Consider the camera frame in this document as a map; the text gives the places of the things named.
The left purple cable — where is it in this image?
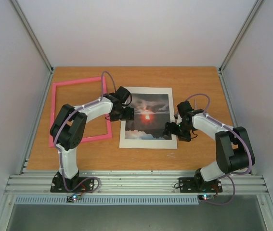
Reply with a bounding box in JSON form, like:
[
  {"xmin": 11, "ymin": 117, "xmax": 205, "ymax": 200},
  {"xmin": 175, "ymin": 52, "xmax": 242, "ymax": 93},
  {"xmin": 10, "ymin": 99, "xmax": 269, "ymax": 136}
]
[{"xmin": 54, "ymin": 70, "xmax": 102, "ymax": 197}]

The small circuit board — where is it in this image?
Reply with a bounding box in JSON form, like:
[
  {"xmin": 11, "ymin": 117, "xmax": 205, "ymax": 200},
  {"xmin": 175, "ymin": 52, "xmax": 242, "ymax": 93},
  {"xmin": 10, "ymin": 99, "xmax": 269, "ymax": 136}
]
[
  {"xmin": 66, "ymin": 194, "xmax": 82, "ymax": 203},
  {"xmin": 198, "ymin": 194, "xmax": 215, "ymax": 201}
]

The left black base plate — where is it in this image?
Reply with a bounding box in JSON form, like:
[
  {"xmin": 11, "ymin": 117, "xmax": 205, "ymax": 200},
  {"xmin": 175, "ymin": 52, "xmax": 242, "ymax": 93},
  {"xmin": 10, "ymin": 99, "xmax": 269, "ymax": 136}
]
[{"xmin": 50, "ymin": 174, "xmax": 97, "ymax": 193}]

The aluminium rail base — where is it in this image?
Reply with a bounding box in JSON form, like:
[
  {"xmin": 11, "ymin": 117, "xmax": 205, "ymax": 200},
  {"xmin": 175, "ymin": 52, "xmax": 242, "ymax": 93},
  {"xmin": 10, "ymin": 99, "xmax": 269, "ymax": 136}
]
[{"xmin": 4, "ymin": 170, "xmax": 268, "ymax": 195}]

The right small circuit board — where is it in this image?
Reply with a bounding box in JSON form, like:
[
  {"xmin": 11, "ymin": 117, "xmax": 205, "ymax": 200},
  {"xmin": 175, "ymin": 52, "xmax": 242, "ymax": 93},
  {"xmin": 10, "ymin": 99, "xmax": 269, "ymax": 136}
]
[{"xmin": 198, "ymin": 194, "xmax": 215, "ymax": 201}]

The grey slotted cable duct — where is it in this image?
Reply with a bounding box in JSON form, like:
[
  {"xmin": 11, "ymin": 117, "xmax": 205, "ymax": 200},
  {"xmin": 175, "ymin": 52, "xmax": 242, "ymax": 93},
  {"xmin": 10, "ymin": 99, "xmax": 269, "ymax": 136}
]
[{"xmin": 14, "ymin": 195, "xmax": 199, "ymax": 205}]

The left small circuit board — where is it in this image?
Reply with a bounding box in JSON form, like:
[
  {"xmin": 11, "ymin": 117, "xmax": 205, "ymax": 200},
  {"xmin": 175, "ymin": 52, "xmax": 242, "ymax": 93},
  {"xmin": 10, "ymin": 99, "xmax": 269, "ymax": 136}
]
[{"xmin": 66, "ymin": 194, "xmax": 82, "ymax": 203}]

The sunset landscape photo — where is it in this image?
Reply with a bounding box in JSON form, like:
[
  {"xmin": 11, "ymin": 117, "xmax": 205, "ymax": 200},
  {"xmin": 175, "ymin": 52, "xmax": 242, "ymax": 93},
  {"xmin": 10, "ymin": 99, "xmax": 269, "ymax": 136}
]
[{"xmin": 125, "ymin": 93, "xmax": 172, "ymax": 140}]

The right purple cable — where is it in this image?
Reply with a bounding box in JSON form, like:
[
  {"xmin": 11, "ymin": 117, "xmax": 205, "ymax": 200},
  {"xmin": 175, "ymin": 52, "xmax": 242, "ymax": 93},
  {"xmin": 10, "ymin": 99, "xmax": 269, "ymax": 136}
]
[{"xmin": 185, "ymin": 94, "xmax": 252, "ymax": 205}]

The right aluminium corner post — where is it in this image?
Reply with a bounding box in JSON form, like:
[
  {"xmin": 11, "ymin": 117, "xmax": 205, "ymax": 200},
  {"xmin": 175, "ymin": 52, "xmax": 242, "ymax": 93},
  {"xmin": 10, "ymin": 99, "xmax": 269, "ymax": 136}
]
[{"xmin": 218, "ymin": 0, "xmax": 264, "ymax": 74}]

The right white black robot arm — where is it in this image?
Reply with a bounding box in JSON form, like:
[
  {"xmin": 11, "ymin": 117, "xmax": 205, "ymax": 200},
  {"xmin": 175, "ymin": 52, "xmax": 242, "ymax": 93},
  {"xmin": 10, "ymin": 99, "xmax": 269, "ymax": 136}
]
[{"xmin": 163, "ymin": 101, "xmax": 255, "ymax": 193}]

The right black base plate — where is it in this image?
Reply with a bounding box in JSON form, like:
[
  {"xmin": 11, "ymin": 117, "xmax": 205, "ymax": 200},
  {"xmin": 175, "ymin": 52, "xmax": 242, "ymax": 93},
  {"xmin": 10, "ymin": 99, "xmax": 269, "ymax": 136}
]
[{"xmin": 179, "ymin": 177, "xmax": 223, "ymax": 193}]

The purple cable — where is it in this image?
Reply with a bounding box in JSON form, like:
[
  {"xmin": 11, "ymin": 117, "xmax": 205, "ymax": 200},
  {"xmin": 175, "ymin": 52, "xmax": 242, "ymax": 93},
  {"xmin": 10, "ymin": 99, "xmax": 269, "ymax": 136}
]
[
  {"xmin": 185, "ymin": 94, "xmax": 252, "ymax": 205},
  {"xmin": 54, "ymin": 70, "xmax": 102, "ymax": 197}
]

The pink picture frame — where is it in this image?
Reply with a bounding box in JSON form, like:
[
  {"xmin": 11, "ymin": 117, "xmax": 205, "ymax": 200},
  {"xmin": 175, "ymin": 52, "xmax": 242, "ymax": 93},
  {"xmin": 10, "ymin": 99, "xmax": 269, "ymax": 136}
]
[{"xmin": 50, "ymin": 77, "xmax": 113, "ymax": 143}]

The aluminium corner post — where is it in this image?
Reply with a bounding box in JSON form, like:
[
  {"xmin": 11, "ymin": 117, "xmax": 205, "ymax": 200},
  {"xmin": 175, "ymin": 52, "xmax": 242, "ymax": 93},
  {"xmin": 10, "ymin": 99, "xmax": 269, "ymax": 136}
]
[
  {"xmin": 9, "ymin": 0, "xmax": 53, "ymax": 73},
  {"xmin": 218, "ymin": 0, "xmax": 264, "ymax": 74}
]

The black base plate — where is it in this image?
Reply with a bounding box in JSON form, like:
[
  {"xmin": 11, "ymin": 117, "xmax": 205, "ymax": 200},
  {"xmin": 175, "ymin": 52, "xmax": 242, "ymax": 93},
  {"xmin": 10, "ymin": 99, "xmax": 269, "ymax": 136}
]
[
  {"xmin": 50, "ymin": 174, "xmax": 97, "ymax": 193},
  {"xmin": 179, "ymin": 177, "xmax": 223, "ymax": 193}
]

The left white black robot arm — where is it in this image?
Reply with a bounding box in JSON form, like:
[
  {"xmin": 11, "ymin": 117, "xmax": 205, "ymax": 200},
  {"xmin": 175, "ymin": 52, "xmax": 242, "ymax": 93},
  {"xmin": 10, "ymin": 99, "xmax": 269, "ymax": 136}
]
[{"xmin": 50, "ymin": 87, "xmax": 134, "ymax": 192}]

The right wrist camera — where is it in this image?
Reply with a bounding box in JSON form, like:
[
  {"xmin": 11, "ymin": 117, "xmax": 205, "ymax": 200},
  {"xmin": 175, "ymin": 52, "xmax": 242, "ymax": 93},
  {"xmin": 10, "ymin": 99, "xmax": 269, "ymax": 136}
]
[{"xmin": 174, "ymin": 113, "xmax": 182, "ymax": 125}]

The left aluminium corner post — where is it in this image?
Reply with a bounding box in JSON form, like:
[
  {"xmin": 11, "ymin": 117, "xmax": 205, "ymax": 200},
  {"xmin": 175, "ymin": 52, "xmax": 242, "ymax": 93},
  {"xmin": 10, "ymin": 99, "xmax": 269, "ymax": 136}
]
[{"xmin": 9, "ymin": 0, "xmax": 53, "ymax": 73}]

